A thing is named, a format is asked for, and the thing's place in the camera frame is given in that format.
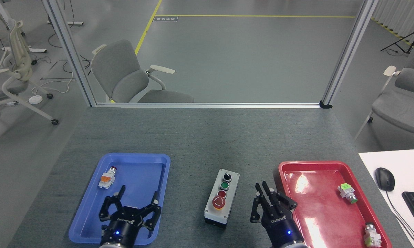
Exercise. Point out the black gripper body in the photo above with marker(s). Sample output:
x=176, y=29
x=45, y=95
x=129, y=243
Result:
x=122, y=229
x=281, y=229

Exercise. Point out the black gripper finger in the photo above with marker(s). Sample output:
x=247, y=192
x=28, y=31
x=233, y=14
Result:
x=153, y=210
x=257, y=206
x=109, y=206
x=282, y=203

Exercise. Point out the grey control box with buttons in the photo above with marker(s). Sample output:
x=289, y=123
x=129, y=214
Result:
x=220, y=199

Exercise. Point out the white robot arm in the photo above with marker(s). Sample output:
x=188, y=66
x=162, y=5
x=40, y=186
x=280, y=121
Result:
x=291, y=246
x=112, y=246

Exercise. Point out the red push button orange block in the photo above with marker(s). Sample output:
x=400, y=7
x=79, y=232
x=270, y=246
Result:
x=107, y=179

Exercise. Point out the blue plastic tray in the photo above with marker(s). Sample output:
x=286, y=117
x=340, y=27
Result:
x=134, y=175

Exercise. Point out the red plastic tray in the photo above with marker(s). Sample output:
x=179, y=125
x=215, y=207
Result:
x=331, y=213

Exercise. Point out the black computer mouse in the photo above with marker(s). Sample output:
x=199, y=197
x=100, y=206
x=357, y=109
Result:
x=385, y=179

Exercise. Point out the white desk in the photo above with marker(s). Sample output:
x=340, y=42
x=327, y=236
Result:
x=400, y=162

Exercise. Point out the white round floor device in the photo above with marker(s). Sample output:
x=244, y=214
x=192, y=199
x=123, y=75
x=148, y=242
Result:
x=35, y=100

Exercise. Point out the grey chair with white armrest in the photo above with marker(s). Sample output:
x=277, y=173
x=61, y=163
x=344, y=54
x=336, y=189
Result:
x=124, y=75

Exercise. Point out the grey padded armchair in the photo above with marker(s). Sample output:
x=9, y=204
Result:
x=403, y=106

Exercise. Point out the white mesh office chair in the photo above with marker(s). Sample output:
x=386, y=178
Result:
x=17, y=62

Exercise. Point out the white desk foot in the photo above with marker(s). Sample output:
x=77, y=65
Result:
x=34, y=50
x=71, y=23

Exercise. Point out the grey floor label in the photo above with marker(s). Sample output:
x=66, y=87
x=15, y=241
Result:
x=165, y=19

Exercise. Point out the black tripod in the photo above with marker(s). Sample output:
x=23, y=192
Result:
x=409, y=39

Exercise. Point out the white curtain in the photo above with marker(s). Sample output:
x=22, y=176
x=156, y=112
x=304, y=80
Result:
x=400, y=13

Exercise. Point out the green push button switch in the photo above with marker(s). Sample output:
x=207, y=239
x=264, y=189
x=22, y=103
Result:
x=346, y=193

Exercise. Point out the black corner bracket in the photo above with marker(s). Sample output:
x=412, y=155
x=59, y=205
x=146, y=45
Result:
x=325, y=104

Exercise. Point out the silver aluminium rail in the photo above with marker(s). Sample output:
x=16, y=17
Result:
x=210, y=105

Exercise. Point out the silver aluminium post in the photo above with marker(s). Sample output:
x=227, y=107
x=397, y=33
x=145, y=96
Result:
x=71, y=51
x=348, y=51

